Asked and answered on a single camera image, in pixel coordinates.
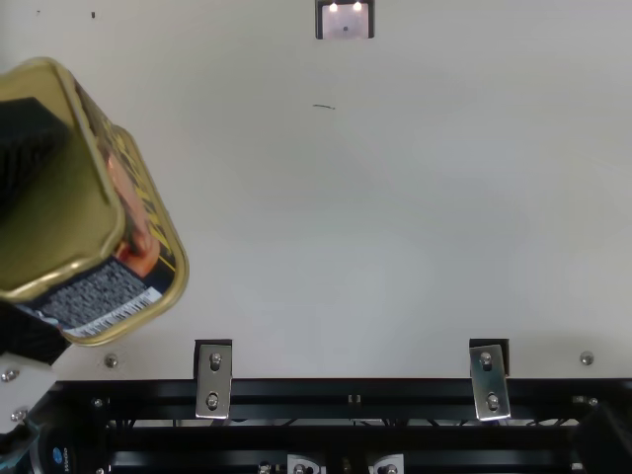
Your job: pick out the rectangular gold tin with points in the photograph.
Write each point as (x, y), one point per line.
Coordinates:
(133, 212)

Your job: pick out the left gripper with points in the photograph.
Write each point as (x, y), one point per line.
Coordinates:
(17, 454)

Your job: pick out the small square scanner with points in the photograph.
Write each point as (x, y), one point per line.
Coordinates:
(344, 20)

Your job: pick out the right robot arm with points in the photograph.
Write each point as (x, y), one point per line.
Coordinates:
(609, 444)

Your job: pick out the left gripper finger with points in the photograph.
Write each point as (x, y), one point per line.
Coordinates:
(24, 148)

